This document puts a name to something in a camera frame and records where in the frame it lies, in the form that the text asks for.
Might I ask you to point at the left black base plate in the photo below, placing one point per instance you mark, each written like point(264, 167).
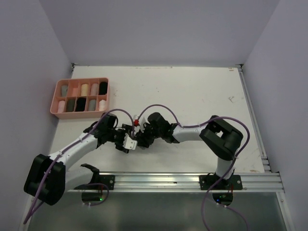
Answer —
point(108, 180)

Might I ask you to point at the black rolled cloth front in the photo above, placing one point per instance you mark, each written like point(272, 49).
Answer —
point(80, 104)

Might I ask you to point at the grey rolled cloth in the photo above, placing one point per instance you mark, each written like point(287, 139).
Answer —
point(92, 105)

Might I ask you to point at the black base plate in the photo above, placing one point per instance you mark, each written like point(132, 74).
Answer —
point(108, 180)
point(233, 183)

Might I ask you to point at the olive rolled cloth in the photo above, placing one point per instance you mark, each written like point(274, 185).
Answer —
point(70, 105)

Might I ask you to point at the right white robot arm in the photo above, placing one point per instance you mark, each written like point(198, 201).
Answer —
point(221, 137)

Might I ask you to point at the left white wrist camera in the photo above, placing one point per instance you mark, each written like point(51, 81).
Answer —
point(129, 144)

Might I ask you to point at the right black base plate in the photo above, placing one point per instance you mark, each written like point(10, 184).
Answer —
point(233, 183)

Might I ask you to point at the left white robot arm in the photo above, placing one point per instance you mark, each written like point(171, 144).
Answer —
point(47, 175)

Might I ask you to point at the beige navy-trimmed underwear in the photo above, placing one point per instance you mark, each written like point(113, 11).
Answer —
point(84, 90)

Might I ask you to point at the black rolled cloth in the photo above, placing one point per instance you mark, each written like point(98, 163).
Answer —
point(80, 104)
point(103, 88)

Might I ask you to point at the pink divided storage tray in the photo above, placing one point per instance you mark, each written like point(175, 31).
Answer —
point(74, 86)

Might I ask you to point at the black rolled cloth back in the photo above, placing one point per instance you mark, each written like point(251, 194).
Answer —
point(103, 88)

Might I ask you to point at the white rolled cloth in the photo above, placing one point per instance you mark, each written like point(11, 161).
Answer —
point(102, 105)

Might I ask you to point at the plain grey underwear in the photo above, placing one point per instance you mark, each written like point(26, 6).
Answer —
point(64, 89)

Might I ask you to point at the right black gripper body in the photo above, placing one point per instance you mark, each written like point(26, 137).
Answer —
point(147, 136)

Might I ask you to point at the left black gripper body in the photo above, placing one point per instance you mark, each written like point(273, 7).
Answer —
point(118, 135)

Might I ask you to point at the beige rolled cloth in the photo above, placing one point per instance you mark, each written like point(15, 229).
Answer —
point(94, 89)

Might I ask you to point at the aluminium mounting rail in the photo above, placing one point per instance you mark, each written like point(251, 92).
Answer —
point(189, 182)

